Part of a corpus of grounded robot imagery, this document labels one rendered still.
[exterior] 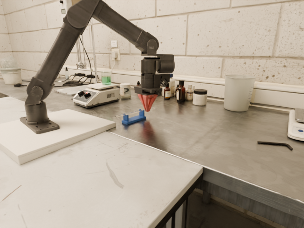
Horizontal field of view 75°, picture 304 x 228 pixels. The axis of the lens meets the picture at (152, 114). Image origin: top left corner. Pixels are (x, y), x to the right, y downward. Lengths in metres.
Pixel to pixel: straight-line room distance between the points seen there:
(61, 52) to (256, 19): 0.85
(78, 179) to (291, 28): 0.99
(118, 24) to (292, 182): 0.65
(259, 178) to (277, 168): 0.08
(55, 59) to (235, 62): 0.83
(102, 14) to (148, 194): 0.56
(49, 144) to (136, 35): 0.44
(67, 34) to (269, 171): 0.67
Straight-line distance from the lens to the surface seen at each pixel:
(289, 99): 1.06
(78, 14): 0.71
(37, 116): 0.75
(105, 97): 1.01
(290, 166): 0.59
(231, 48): 1.13
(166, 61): 0.78
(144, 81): 0.76
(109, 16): 0.73
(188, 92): 1.07
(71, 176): 0.49
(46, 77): 0.72
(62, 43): 0.72
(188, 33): 1.23
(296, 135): 0.74
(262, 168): 0.55
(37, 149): 0.59
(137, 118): 0.76
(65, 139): 0.62
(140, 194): 0.41
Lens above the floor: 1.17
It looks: 18 degrees down
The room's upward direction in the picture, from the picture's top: straight up
